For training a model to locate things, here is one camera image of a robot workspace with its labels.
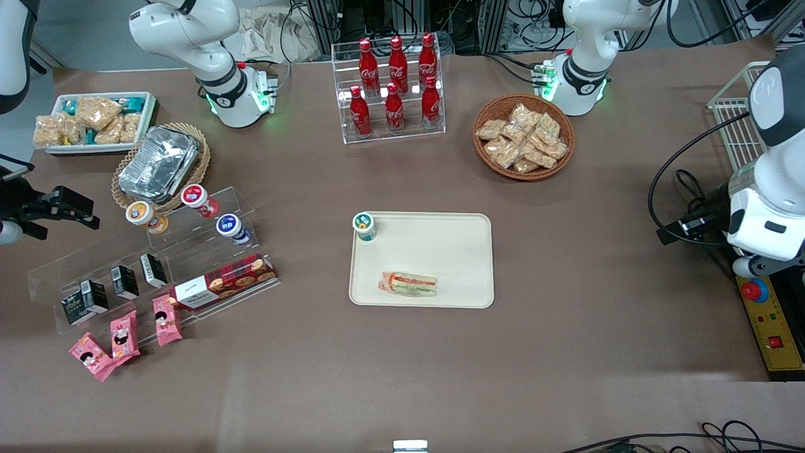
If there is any coiled black cable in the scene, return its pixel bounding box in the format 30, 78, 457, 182
676, 169, 708, 215

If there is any brown round wicker basket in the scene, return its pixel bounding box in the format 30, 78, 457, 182
473, 93, 575, 182

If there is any orange lid yogurt cup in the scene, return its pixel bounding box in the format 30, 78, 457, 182
125, 201, 169, 235

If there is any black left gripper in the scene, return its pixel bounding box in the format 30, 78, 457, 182
657, 182, 731, 246

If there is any plastic triangle sandwich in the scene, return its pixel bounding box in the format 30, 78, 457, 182
378, 271, 438, 298

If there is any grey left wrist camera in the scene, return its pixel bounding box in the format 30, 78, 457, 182
733, 254, 805, 279

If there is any white wire rack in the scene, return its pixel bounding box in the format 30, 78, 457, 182
708, 61, 771, 174

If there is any long black cable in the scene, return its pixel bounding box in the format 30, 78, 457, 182
648, 112, 752, 246

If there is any clear acrylic stepped shelf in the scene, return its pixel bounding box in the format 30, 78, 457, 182
28, 186, 281, 344

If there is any yellow emergency stop box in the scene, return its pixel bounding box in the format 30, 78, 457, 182
736, 277, 805, 373

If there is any thin black cable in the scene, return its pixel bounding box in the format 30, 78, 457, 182
560, 420, 805, 453

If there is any pink cartoon snack pack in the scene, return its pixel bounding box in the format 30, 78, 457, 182
69, 332, 117, 383
110, 310, 141, 366
153, 294, 183, 347

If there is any clear rice cracker packet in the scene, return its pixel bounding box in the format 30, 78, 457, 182
94, 116, 125, 145
119, 112, 143, 144
33, 115, 64, 148
75, 96, 123, 131
58, 112, 86, 144

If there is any small black carton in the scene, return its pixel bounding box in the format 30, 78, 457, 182
139, 253, 169, 288
111, 266, 140, 300
61, 294, 89, 326
80, 280, 109, 313

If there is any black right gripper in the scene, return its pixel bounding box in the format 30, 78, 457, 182
0, 178, 100, 241

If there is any silver foil container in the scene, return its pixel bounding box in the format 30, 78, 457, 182
118, 126, 202, 204

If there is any red cola bottle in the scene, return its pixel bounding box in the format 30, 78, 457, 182
350, 86, 372, 137
421, 75, 441, 126
388, 36, 409, 94
385, 82, 404, 133
358, 39, 380, 96
418, 33, 438, 86

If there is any beige crumpled cloth bag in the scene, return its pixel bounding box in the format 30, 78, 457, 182
236, 6, 321, 64

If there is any red lid yogurt cup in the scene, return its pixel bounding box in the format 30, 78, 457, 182
181, 184, 219, 218

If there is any white rectangular snack bin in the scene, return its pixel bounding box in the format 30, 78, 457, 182
35, 92, 158, 155

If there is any clear acrylic bottle rack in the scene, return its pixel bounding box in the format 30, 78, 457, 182
331, 35, 447, 145

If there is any blue lid yogurt cup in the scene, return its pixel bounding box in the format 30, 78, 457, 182
216, 214, 251, 246

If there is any green lid yogurt cup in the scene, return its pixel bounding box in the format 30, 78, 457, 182
352, 212, 377, 242

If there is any aluminium equipment rack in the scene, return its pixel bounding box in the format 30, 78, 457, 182
302, 0, 567, 54

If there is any red plaid cookie box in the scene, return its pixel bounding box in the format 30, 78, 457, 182
170, 253, 276, 311

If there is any light wicker basket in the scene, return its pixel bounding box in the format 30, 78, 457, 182
111, 123, 211, 215

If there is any cream plastic serving tray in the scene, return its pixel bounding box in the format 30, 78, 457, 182
349, 212, 495, 309

